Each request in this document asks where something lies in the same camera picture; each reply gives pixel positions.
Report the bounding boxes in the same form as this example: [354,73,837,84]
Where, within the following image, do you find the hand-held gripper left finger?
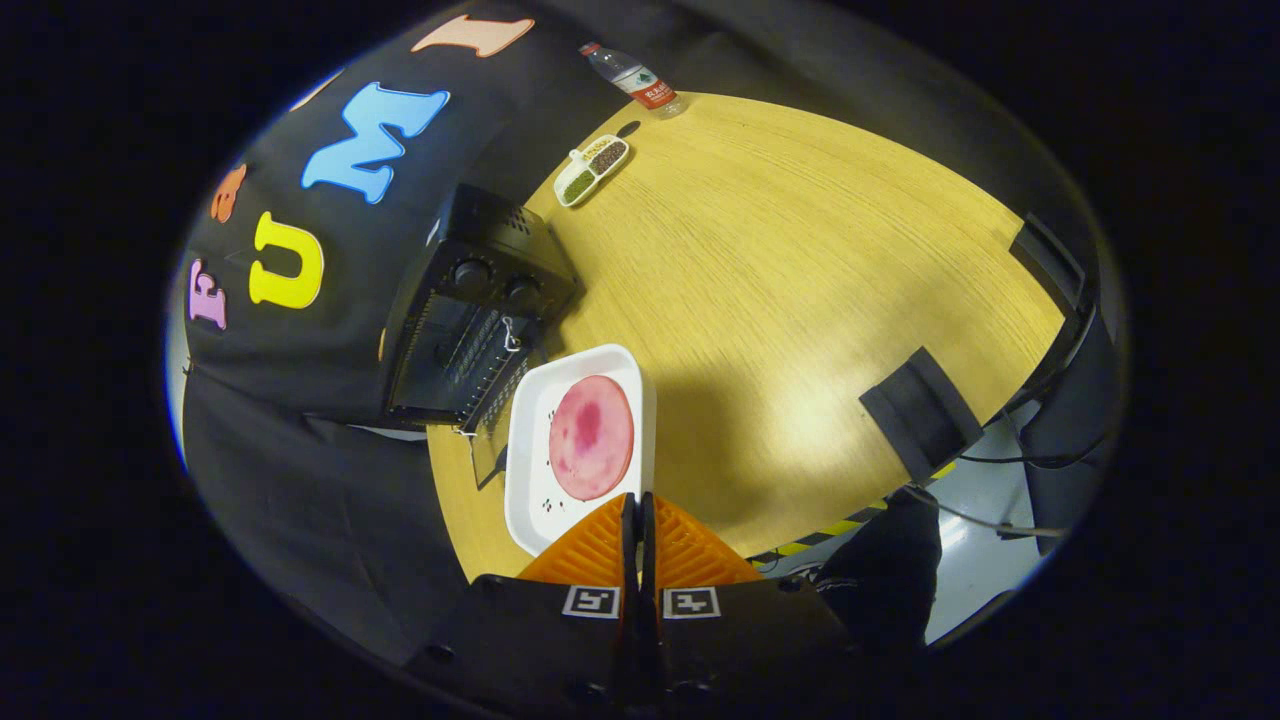
[405,492,638,706]

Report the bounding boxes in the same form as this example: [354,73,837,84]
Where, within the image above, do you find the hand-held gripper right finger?
[640,492,881,709]

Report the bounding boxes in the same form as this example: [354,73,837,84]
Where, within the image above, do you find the white square plate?
[503,343,658,558]

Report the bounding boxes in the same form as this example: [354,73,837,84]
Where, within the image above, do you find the pink round meat slice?
[548,375,636,502]

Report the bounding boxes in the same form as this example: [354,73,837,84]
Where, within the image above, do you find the black toaster oven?
[380,183,583,491]

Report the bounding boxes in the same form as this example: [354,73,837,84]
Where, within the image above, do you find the yellow black floor tape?
[750,460,961,566]

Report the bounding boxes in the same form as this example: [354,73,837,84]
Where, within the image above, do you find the person's leg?
[815,487,943,661]

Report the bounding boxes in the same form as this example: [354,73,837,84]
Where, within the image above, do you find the black chair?
[1008,212,1116,556]
[858,346,986,488]

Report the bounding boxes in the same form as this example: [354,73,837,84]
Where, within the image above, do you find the white divided bean dish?
[553,134,631,209]

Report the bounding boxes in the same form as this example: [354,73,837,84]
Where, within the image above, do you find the red label water bottle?
[580,41,689,119]

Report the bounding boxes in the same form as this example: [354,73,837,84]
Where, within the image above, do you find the black cable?
[910,485,1071,541]

